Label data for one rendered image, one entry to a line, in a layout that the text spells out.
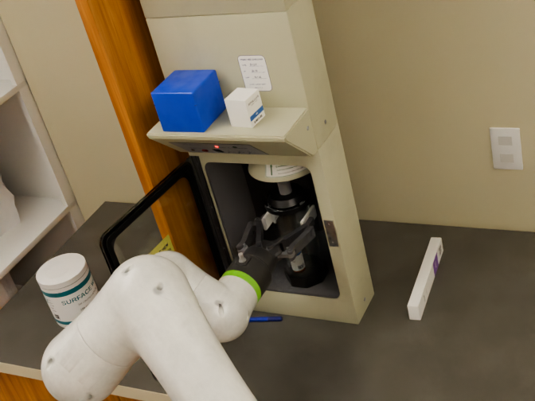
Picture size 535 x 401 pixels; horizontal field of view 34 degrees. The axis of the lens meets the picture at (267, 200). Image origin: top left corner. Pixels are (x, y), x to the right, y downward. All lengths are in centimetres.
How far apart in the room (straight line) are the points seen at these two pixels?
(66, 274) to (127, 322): 101
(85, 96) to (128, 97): 82
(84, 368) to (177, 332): 17
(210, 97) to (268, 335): 62
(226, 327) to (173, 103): 45
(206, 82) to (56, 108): 108
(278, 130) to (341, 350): 57
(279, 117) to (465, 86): 55
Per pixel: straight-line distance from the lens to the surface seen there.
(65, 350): 135
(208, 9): 174
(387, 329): 203
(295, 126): 169
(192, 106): 173
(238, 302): 174
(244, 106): 170
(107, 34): 181
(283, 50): 170
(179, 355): 123
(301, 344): 204
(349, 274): 197
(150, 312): 125
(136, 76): 188
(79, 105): 270
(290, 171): 189
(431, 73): 212
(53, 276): 228
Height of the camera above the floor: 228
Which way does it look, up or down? 31 degrees down
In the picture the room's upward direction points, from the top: 15 degrees counter-clockwise
